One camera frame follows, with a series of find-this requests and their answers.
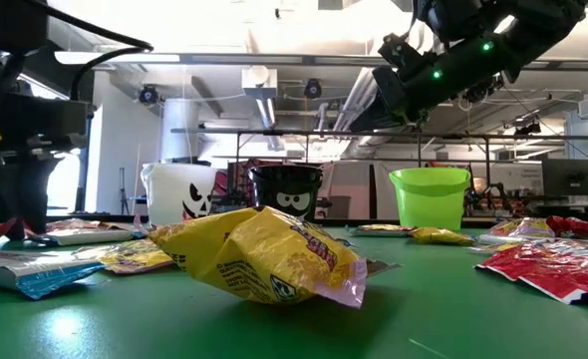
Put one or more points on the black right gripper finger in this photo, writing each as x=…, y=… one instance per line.
x=379, y=129
x=379, y=112

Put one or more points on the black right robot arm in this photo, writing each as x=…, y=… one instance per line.
x=468, y=62

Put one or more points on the green halloween bucket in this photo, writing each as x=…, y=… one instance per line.
x=428, y=199

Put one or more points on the black halloween bucket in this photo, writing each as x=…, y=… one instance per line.
x=286, y=182

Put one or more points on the white ventilation ducts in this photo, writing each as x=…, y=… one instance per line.
x=356, y=85

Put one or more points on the large bright window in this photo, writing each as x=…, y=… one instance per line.
x=67, y=187

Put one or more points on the white partition panel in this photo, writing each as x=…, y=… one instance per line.
x=351, y=184

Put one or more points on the white ceiling box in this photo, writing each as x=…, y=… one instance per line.
x=259, y=80

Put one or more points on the white jack-o-lantern bucket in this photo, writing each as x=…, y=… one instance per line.
x=169, y=194

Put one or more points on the white pillar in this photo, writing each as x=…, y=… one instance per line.
x=179, y=129

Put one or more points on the green table mat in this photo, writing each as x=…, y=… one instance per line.
x=124, y=329

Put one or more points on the dark background monitor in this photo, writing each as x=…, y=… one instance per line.
x=570, y=177

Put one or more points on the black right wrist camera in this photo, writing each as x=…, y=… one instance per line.
x=398, y=50

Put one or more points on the black ceiling camera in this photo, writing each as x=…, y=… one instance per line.
x=148, y=95
x=313, y=89

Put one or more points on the black metal rack frame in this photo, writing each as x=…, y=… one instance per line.
x=299, y=132

